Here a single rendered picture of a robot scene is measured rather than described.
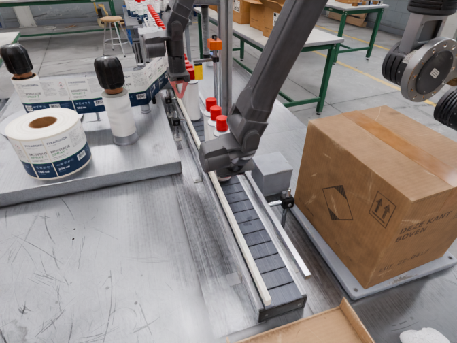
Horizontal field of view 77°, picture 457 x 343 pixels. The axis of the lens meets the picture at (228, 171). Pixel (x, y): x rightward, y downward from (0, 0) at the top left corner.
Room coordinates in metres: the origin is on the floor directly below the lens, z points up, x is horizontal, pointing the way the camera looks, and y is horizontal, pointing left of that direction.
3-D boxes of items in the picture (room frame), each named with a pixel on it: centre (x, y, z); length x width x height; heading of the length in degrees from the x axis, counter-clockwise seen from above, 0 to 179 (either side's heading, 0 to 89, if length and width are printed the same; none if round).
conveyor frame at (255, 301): (1.08, 0.14, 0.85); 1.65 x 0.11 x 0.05; 18
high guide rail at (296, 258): (0.82, 0.01, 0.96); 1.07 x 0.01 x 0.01; 18
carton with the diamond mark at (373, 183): (0.52, -0.36, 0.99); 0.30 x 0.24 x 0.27; 21
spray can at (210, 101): (0.82, 0.05, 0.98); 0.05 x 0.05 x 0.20
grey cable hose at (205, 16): (1.27, 0.09, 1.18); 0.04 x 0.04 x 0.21
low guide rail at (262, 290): (0.80, 0.09, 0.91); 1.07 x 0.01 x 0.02; 18
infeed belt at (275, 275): (1.08, 0.14, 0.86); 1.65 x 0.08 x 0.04; 18
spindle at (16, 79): (1.06, 0.76, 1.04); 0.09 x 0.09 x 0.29
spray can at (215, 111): (0.76, 0.04, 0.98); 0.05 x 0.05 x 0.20
